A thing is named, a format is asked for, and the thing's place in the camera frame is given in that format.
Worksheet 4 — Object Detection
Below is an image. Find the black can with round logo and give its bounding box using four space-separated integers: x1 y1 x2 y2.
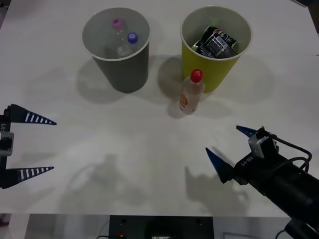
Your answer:
200 24 239 48

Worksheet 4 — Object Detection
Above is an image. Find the clear bottle with purple cap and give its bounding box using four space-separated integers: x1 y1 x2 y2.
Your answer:
126 32 140 50

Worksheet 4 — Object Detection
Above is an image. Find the clear bottle with red cap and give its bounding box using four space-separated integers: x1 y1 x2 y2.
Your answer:
178 69 206 115

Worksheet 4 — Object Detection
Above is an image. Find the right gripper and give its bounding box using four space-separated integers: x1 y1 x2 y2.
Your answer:
205 125 287 190

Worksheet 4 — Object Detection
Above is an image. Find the clear bottle with pink cap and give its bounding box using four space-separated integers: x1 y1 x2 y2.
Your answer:
111 17 129 44

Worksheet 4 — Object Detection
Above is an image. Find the black can with green rim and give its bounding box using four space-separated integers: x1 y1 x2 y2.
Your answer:
191 40 207 54

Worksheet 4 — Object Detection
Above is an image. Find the black can with grey print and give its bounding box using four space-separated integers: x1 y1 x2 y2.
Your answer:
203 34 239 59

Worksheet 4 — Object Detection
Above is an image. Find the grey plastic waste bin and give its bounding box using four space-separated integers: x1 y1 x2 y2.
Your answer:
82 6 151 94

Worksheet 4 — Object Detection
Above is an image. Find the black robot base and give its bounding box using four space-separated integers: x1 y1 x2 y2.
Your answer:
109 215 214 239

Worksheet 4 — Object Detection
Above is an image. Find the yellow-green plastic waste bin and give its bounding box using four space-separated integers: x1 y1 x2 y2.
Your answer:
179 5 252 94

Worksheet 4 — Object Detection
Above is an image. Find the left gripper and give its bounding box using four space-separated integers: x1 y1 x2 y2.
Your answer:
0 104 57 189

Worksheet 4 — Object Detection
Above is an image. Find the clear bottle without cap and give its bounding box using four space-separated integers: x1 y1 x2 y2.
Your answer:
116 44 133 57

